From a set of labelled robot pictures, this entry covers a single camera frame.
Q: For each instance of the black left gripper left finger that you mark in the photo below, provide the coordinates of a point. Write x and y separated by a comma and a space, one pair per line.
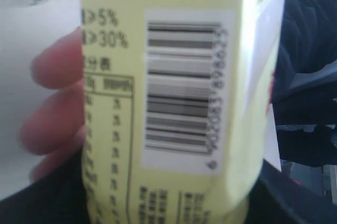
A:
58, 197

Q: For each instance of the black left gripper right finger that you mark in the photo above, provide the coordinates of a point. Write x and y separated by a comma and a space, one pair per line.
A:
276, 199

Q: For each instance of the yellow bottle red cap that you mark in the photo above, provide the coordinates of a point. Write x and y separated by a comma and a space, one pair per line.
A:
176, 96

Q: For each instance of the person's open hand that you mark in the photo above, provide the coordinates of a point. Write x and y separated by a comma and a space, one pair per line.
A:
56, 129

